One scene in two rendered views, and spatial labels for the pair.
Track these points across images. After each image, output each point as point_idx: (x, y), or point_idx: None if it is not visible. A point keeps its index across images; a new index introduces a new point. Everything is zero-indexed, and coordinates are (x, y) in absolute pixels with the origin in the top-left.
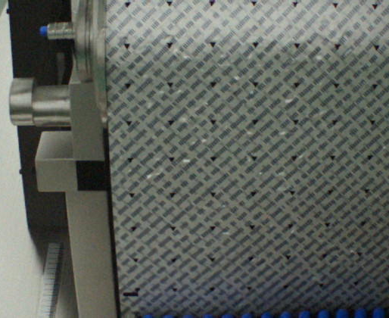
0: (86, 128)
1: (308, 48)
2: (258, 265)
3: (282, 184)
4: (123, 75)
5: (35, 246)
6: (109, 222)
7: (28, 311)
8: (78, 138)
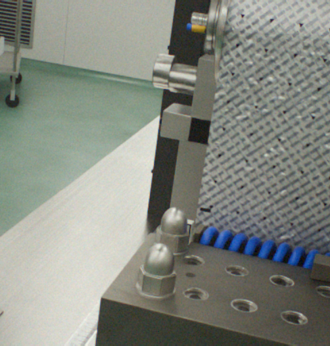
0: (204, 94)
1: None
2: (301, 205)
3: None
4: (236, 37)
5: (149, 224)
6: None
7: (128, 254)
8: (197, 101)
